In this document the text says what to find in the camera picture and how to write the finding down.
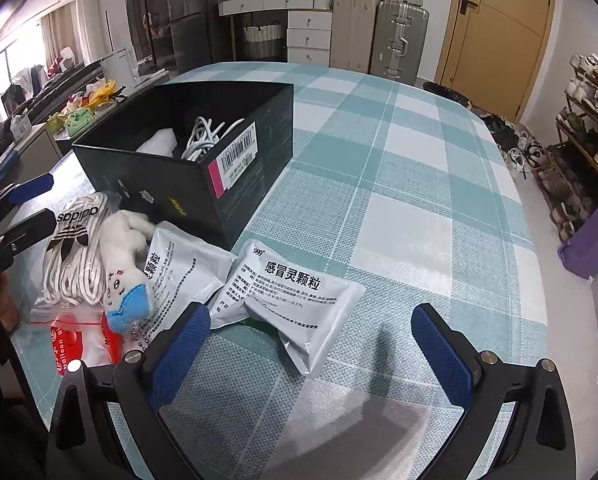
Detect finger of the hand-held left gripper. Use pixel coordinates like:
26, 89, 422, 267
0, 208, 58, 274
0, 172, 56, 221

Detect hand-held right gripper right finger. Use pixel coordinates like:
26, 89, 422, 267
411, 303, 577, 480

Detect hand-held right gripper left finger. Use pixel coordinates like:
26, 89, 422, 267
46, 301, 212, 480

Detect bag of white shoelaces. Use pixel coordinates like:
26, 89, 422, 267
38, 191, 118, 311

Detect silver medicine packet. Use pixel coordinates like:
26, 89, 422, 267
142, 221, 238, 346

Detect white and blue plush toy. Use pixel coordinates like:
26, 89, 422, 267
100, 210, 156, 356

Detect red and white packet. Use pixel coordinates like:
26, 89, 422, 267
30, 307, 126, 377

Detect small clear plastic packet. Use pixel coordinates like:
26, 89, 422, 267
210, 240, 367, 379

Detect black cardboard box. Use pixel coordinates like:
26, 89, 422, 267
72, 81, 295, 252

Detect person's left hand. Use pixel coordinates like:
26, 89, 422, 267
0, 277, 21, 335

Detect grey side cabinet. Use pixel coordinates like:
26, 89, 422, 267
0, 67, 171, 181

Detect green toy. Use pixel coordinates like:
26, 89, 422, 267
48, 107, 98, 137

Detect yellow artificial flowers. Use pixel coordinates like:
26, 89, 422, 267
86, 80, 126, 107

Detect white plastic bag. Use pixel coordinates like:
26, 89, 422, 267
136, 129, 178, 157

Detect teal checkered tablecloth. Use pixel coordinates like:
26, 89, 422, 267
9, 61, 550, 480

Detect white appliance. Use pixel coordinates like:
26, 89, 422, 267
102, 49, 141, 84

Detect beige curtain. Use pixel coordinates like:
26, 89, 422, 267
39, 7, 83, 69

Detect purple paper bag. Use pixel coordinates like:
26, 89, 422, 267
558, 195, 598, 282

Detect dark glass cabinet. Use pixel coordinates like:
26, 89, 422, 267
123, 0, 176, 77

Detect scattered shoes group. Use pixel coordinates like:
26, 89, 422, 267
479, 112, 550, 175

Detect grey refrigerator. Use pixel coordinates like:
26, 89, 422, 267
165, 0, 242, 75

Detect woven laundry basket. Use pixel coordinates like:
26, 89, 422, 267
242, 21, 286, 61

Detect wooden shoe rack with shoes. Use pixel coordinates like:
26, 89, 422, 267
549, 52, 598, 231

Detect silver suitcase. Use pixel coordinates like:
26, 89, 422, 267
369, 0, 430, 86

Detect white desk with drawers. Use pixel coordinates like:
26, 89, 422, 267
217, 0, 336, 67

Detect yellow wooden door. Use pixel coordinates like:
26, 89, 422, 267
439, 0, 558, 122

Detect beige suitcase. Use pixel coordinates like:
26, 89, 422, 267
330, 0, 383, 75

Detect white coiled cable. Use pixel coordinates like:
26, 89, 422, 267
181, 116, 245, 162

